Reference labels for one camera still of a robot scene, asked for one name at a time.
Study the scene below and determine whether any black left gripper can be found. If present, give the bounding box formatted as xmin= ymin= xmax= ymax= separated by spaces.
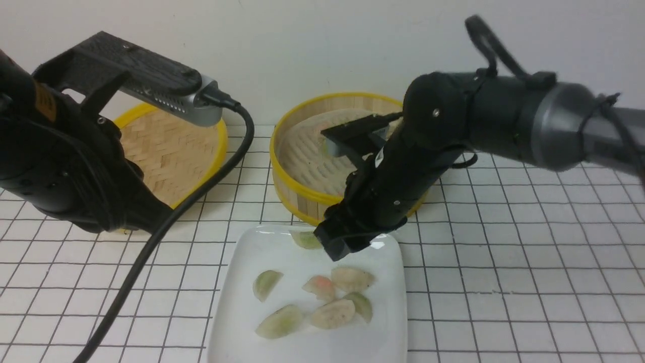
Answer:
xmin=1 ymin=53 xmax=172 ymax=233

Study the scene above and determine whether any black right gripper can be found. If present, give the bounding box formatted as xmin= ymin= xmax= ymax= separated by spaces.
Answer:
xmin=314 ymin=133 xmax=454 ymax=261

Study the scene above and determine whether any green steamed dumpling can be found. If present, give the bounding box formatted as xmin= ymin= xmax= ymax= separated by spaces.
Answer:
xmin=289 ymin=230 xmax=323 ymax=250

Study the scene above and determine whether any pale steamed dumpling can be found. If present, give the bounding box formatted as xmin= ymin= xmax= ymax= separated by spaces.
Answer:
xmin=330 ymin=266 xmax=375 ymax=292

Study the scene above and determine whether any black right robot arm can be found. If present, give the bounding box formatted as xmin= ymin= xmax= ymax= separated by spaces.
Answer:
xmin=314 ymin=15 xmax=643 ymax=261

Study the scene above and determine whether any pink dumpling on plate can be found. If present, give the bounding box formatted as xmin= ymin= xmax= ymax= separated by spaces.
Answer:
xmin=302 ymin=275 xmax=337 ymax=303

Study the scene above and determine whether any pale dumpling on plate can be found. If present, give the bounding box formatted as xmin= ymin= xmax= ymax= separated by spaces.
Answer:
xmin=309 ymin=299 xmax=356 ymax=329

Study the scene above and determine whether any green dumpling on plate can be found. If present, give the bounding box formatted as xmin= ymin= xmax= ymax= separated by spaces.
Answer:
xmin=252 ymin=270 xmax=283 ymax=303

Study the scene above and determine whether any white square plate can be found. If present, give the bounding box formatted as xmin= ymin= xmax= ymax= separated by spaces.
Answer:
xmin=207 ymin=225 xmax=408 ymax=362

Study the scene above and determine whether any bamboo steamer basket yellow rim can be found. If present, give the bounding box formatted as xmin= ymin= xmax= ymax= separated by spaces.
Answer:
xmin=270 ymin=92 xmax=402 ymax=225

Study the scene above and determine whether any green dumpling behind pale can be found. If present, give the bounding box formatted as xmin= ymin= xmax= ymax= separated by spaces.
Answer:
xmin=343 ymin=292 xmax=373 ymax=324

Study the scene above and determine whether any woven bamboo steamer lid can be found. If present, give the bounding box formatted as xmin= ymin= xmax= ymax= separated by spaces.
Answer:
xmin=115 ymin=103 xmax=228 ymax=208

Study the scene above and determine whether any white checkered tablecloth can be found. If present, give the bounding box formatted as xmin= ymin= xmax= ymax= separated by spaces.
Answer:
xmin=1 ymin=126 xmax=644 ymax=362

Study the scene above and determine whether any light green dumpling front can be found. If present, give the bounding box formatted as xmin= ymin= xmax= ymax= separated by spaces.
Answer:
xmin=255 ymin=304 xmax=304 ymax=339

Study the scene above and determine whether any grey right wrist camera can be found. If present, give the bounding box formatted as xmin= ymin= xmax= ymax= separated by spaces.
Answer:
xmin=320 ymin=112 xmax=403 ymax=167

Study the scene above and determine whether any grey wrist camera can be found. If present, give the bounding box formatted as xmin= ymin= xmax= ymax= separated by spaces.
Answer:
xmin=33 ymin=31 xmax=223 ymax=127
xmin=320 ymin=112 xmax=403 ymax=167

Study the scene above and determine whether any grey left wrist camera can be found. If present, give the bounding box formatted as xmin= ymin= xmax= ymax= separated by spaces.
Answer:
xmin=33 ymin=31 xmax=223 ymax=127

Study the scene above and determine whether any black left camera cable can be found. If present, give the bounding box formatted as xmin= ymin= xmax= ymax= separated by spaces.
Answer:
xmin=73 ymin=91 xmax=255 ymax=363

